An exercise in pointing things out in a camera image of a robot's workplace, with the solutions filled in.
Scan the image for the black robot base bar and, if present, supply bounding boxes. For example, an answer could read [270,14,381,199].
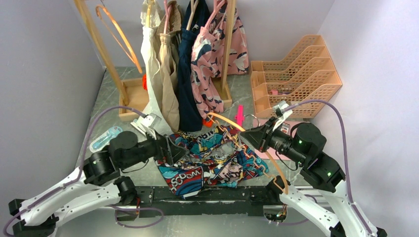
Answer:
[136,186,283,217]

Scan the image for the comic print shorts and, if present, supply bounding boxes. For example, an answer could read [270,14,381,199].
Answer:
[155,125,269,199]

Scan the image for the blue toothbrush package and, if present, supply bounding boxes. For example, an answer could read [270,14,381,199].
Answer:
[89,126,123,153]

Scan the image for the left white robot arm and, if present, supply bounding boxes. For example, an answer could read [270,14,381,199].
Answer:
[3,131,189,237]

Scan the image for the orange hanger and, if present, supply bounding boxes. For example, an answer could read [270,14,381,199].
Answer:
[95,5,143,74]
[207,112,289,195]

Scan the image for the pink floral hanging garment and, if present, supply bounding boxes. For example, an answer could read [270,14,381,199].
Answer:
[191,0,249,119]

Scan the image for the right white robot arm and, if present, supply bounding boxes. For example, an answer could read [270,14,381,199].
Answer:
[240,117,388,237]

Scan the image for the beige hanging garment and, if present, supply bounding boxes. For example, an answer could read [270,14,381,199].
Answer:
[156,0,182,132]

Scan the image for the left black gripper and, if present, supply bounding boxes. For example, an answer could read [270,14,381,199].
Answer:
[121,125,190,168]

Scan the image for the wooden clothes rack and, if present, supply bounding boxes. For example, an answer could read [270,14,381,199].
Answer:
[74,0,233,121]

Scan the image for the orange cloth on table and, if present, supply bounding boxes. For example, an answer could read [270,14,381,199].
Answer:
[202,117,214,128]

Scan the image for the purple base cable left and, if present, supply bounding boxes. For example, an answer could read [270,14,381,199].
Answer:
[109,204,165,229]

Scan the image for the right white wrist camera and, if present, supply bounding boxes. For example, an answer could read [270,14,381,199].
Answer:
[272,101,293,131]

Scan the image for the orange plastic file organizer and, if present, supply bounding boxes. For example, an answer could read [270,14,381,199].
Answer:
[250,35,342,119]

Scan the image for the white hanging garment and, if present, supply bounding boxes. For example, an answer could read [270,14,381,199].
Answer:
[140,0,172,135]

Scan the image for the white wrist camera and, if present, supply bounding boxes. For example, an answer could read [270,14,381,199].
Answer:
[272,101,293,131]
[133,113,161,139]

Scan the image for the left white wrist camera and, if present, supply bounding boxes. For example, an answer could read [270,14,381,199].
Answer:
[133,113,161,139]

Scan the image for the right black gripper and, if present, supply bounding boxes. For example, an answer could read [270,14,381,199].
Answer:
[241,116,307,165]

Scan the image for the navy hanging garment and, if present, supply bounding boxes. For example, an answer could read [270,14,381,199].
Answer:
[177,0,210,132]

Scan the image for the pink clip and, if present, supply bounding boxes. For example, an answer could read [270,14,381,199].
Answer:
[235,105,245,126]

